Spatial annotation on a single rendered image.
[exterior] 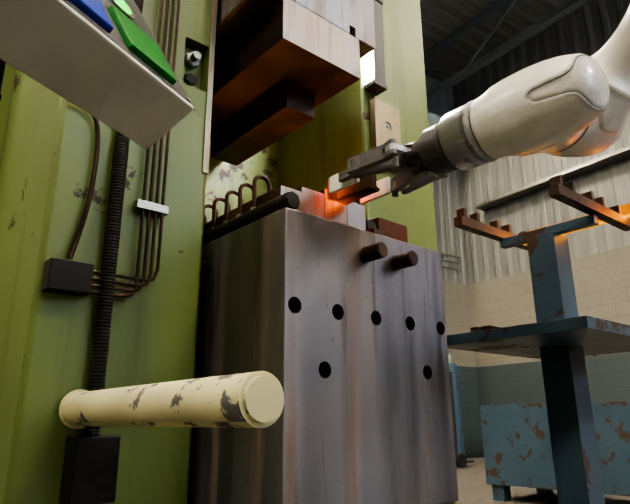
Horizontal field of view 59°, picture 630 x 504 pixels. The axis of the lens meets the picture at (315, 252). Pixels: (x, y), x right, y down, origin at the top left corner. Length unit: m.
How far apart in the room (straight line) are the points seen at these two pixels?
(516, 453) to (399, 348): 3.89
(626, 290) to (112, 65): 8.79
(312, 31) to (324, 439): 0.74
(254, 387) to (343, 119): 1.06
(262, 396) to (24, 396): 0.46
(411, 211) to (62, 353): 0.88
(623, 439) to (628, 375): 4.66
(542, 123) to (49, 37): 0.56
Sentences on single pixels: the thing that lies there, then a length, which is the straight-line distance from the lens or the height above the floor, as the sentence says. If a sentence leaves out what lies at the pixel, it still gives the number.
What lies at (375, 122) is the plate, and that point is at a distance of 1.38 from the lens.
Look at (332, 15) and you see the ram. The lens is 1.23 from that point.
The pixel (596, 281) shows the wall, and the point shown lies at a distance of 9.39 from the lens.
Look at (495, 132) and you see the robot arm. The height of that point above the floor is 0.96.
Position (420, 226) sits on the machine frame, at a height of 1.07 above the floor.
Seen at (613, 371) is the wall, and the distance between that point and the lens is 9.18.
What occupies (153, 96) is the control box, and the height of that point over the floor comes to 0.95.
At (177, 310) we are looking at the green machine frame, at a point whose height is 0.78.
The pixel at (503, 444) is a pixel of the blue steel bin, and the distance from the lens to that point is 4.87.
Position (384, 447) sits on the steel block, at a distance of 0.93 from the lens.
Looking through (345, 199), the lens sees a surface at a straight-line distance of 0.99.
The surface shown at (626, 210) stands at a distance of 1.33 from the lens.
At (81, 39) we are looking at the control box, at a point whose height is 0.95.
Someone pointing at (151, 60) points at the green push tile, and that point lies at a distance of 0.67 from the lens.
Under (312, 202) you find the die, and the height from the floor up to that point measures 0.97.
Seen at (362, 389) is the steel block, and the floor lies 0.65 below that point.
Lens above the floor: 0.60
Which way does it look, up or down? 17 degrees up
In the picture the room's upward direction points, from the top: straight up
